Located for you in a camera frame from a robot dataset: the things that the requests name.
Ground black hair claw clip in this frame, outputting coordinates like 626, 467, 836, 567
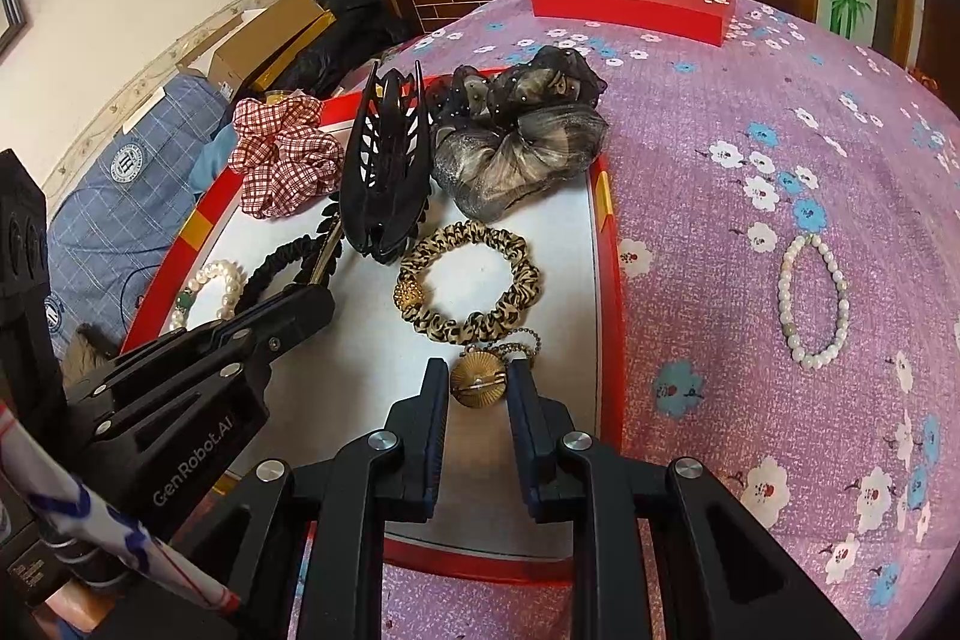
313, 61, 436, 270

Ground black speaker box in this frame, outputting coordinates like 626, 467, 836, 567
0, 149, 70, 461

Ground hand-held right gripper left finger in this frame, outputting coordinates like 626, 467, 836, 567
176, 356, 451, 640

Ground red plaid scrunchie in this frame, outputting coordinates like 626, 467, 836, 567
231, 96, 346, 220

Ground large red flat box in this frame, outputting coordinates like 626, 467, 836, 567
529, 0, 740, 47

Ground grey organza scrunchie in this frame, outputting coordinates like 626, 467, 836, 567
429, 106, 610, 223

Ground white striped stick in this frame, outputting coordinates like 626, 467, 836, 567
0, 404, 241, 615

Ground black scrunchie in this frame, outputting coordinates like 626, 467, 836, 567
234, 235, 346, 319

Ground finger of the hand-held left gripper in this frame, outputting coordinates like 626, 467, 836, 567
116, 284, 293, 367
66, 287, 336, 440

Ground red tray with white inside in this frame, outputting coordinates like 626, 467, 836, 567
120, 66, 627, 588

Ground brown cardboard box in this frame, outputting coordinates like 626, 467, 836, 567
176, 0, 335, 95

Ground pearl bead bracelet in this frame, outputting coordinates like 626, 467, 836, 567
778, 233, 853, 372

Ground leopard print scrunchie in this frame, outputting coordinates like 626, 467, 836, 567
395, 220, 542, 345

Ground blue plaid cloth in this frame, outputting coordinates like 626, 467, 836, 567
45, 74, 242, 348

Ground pink floral bedsheet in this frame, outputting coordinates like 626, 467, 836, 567
375, 0, 960, 640

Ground framed wall picture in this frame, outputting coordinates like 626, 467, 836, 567
0, 0, 31, 50

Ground gold round brooch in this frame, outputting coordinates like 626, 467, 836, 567
448, 329, 541, 411

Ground dark dotted mesh hair bow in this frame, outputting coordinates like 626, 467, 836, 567
431, 46, 605, 124

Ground white pearl bracelet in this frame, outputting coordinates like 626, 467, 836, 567
169, 260, 245, 333

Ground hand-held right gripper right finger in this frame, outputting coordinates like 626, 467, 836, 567
506, 359, 863, 640

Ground brown furry cloth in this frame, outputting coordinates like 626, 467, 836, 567
60, 323, 122, 390

